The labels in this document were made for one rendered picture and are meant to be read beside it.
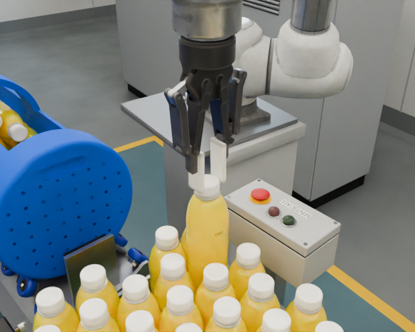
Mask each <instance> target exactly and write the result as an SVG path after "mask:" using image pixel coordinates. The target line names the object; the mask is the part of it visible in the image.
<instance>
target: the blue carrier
mask: <svg viewBox="0 0 415 332"><path fill-rule="evenodd" d="M0 100H1V101H2V102H4V103H5V104H7V105H8V106H9V107H10V108H11V109H13V110H14V111H16V112H17V113H18V114H19V115H20V116H21V118H22V120H23V121H24V122H25V123H26V124H27V125H29V126H30V127H31V128H33V129H34V130H35V131H36V132H37V133H38V134H37V135H34V136H32V137H30V138H28V139H26V140H24V141H22V142H21V143H19V144H17V145H16V146H15V147H13V148H12V149H11V150H9V151H8V150H7V149H6V148H5V147H4V146H3V145H2V144H0V262H1V263H2V264H3V265H4V266H5V267H6V268H8V269H9V270H11V271H12V272H14V273H16V274H18V275H21V276H23V277H28V278H33V279H50V278H55V277H60V276H63V275H66V274H67V272H66V269H65V263H64V259H63V257H64V256H63V254H64V253H66V252H68V251H70V250H72V249H74V248H77V247H79V246H81V245H83V244H85V243H87V242H89V241H91V240H93V239H95V238H97V237H99V236H101V235H103V234H106V235H108V234H110V233H112V234H113V235H114V239H115V238H116V237H117V235H118V234H119V232H120V230H121V229H122V227H123V225H124V223H125V221H126V218H127V216H128V213H129V211H130V206H131V202H132V179H131V175H130V171H129V169H128V167H127V165H126V163H125V161H124V160H123V158H122V157H121V156H120V155H119V154H118V153H117V152H116V151H115V150H114V149H112V148H110V147H109V146H108V145H106V144H104V143H103V142H102V141H101V140H99V139H97V138H96V137H95V136H92V135H91V134H88V133H86V132H82V131H80V130H73V129H67V128H65V127H64V126H63V125H61V124H60V123H58V122H57V121H56V120H54V119H52V118H51V117H50V116H49V115H47V114H46V113H44V112H43V111H41V110H40V107H39V105H38V104H37V102H36V100H35V99H34V98H33V97H32V96H31V95H30V94H29V93H28V92H27V91H26V90H25V89H24V88H22V87H21V86H19V85H18V84H16V83H15V82H13V81H12V80H11V79H9V78H7V77H6V76H3V75H1V74H0Z"/></svg>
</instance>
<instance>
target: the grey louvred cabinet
mask: <svg viewBox="0 0 415 332"><path fill-rule="evenodd" d="M115 3H116V11H117V24H118V31H119V44H120V52H121V65H122V72H123V80H124V81H125V82H127V83H128V90H129V91H130V92H132V93H133V94H135V95H136V96H138V97H139V98H143V97H148V96H152V95H155V94H160V93H162V92H164V91H165V89H166V88H170V89H173V88H174V87H175V86H176V85H178V84H179V83H180V76H181V74H182V65H181V63H180V60H179V36H180V35H179V34H177V33H176V32H175V31H174V30H173V17H172V0H115ZM403 6H404V0H335V1H334V5H333V12H332V17H331V22H332V23H333V24H334V25H335V27H336V29H337V30H338V32H339V42H341V43H344V44H345V45H346V46H347V47H348V48H349V49H350V52H351V55H352V57H353V68H352V74H351V77H350V81H349V83H348V86H347V87H346V88H345V89H344V90H342V91H341V92H340V93H338V94H335V95H333V96H329V97H323V98H319V99H294V98H287V97H277V96H270V95H264V96H258V98H260V99H262V100H264V101H266V102H268V103H270V104H272V105H273V106H275V107H277V108H279V109H281V110H283V111H285V112H286V113H288V114H290V115H292V116H294V117H296V118H298V120H299V121H300V122H302V123H304V124H306V131H305V136H303V137H301V138H298V144H297V151H296V162H295V168H294V180H293V186H292V197H293V198H296V199H297V200H299V201H301V202H302V203H304V204H306V205H308V206H310V207H311V208H314V209H316V208H318V207H320V206H322V205H323V204H326V203H327V202H330V201H331V200H334V199H335V198H338V197H339V196H342V195H343V194H346V193H347V192H350V191H351V190H354V189H355V188H358V187H359V186H362V185H363V184H364V179H365V175H366V174H367V173H369V171H370V165H371V161H372V155H373V152H374V146H375V140H376V136H377V130H378V126H379V121H380V117H381V111H382V107H383V102H384V98H385V92H386V88H387V83H388V79H389V73H390V69H391V63H392V60H393V53H394V50H395V44H396V40H397V34H398V31H399V25H400V21H401V15H402V10H403ZM291 9H292V0H242V17H244V18H249V19H250V20H251V21H254V22H255V23H256V24H257V25H258V26H259V27H260V28H261V29H262V35H264V36H267V37H269V38H277V37H278V35H279V31H280V29H281V27H282V25H283V24H284V23H285V22H286V21H288V20H289V19H290V18H291Z"/></svg>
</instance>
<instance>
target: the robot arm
mask: <svg viewBox="0 0 415 332"><path fill-rule="evenodd" d="M334 1H335V0H292V9H291V16H290V19H289V20H288V21H286V22H285V23H284V24H283V25H282V27H281V29H280V31H279V35H278V37H277V38H269V37H267V36H264V35H262V29H261V28H260V27H259V26H258V25H257V24H256V23H255V22H254V21H251V20H250V19H249V18H244V17H242V0H172V17H173V30H174V31H175V32H176V33H177V34H179V35H180V36H179V60H180V63H181V65H182V74H181V76H180V83H179V84H178V85H176V86H175V87H174V88H173V89H170V88H166V89H165V91H164V96H165V98H166V100H167V102H168V104H169V113H170V120H171V132H172V139H173V149H174V150H175V151H177V152H179V153H181V154H182V155H184V156H185V169H186V171H188V186H189V187H191V188H192V189H193V190H195V191H196V192H198V193H199V194H203V193H204V156H205V153H204V152H201V151H200V148H201V143H202V133H203V128H204V119H205V120H206V121H207V122H208V123H209V124H210V125H211V126H213V130H214V135H215V137H217V138H215V137H212V138H210V157H211V175H214V176H216V177H217V178H218V179H219V181H220V182H222V183H225V182H226V159H227V158H228V156H229V144H232V143H233V142H234V140H235V139H234V138H232V137H231V136H232V135H233V134H235V135H237V134H238V133H239V130H240V126H244V125H249V124H252V123H257V122H260V121H269V120H270V119H271V114H270V113H269V112H267V111H264V110H263V109H261V108H259V107H258V106H257V97H258V96H264V95H270V96H277V97H287V98H294V99H319V98H323V97H329V96H333V95H335V94H338V93H340V92H341V91H342V90H344V89H345V88H346V87H347V86H348V83H349V81H350V77H351V74H352V68H353V57H352V55H351V52H350V49H349V48H348V47H347V46H346V45H345V44H344V43H341V42H339V32H338V30H337V29H336V27H335V25H334V24H333V23H332V22H331V17H332V12H333V5H334ZM186 92H187V97H186V96H185V93H186ZM185 102H186V103H185ZM186 105H187V106H188V110H187V107H186Z"/></svg>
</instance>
